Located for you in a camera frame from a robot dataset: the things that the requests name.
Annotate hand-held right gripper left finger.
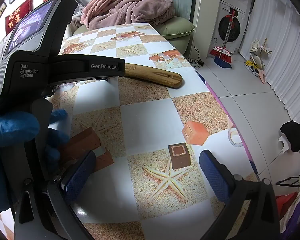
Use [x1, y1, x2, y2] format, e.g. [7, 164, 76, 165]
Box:
[14, 150, 98, 240]

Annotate white curtain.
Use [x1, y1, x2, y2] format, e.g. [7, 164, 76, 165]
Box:
[240, 0, 300, 130]

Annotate white washing machine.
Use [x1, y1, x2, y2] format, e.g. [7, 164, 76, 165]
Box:
[213, 1, 251, 52]

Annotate black metal rack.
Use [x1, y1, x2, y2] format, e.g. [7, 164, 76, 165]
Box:
[276, 176, 300, 188]

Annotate black power cable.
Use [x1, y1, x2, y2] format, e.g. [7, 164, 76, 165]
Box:
[189, 46, 206, 68]

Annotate black cloth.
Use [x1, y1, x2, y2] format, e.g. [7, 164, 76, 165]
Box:
[280, 121, 300, 152]

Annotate colourful clothes heap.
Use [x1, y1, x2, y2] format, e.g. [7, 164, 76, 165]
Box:
[281, 186, 300, 240]

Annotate blue dustpan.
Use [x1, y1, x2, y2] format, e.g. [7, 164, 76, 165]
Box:
[214, 55, 233, 69]

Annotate long wooden back scratcher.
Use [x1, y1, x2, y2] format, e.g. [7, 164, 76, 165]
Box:
[124, 64, 183, 89]

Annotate white paper piece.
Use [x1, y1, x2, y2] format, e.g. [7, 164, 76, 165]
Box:
[278, 134, 291, 153]

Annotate red wall hanging gold characters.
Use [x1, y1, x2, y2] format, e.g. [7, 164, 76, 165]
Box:
[4, 0, 34, 36]

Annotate person's left hand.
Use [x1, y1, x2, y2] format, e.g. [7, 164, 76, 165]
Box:
[0, 109, 71, 213]

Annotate pink fleece blanket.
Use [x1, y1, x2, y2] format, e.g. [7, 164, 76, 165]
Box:
[80, 0, 176, 30]

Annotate red broom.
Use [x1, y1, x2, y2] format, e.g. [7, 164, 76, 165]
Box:
[209, 9, 237, 63]

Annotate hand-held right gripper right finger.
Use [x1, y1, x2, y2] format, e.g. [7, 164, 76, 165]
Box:
[199, 149, 280, 240]

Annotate green leather sofa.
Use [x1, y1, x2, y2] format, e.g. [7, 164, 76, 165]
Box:
[72, 0, 195, 55]

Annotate red bag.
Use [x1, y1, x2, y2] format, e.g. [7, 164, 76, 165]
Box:
[276, 192, 298, 221]

